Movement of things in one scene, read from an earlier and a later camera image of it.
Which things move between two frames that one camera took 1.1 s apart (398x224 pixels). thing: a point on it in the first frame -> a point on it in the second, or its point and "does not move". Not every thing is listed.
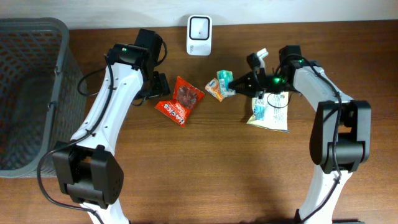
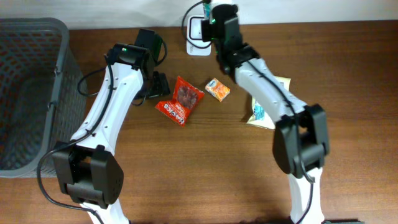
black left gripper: (160, 86) does not move
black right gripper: (256, 88) -> (211, 25)
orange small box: (213, 88) does not move
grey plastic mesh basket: (43, 93) does not move
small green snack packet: (224, 76) -> (206, 7)
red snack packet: (178, 108) does not move
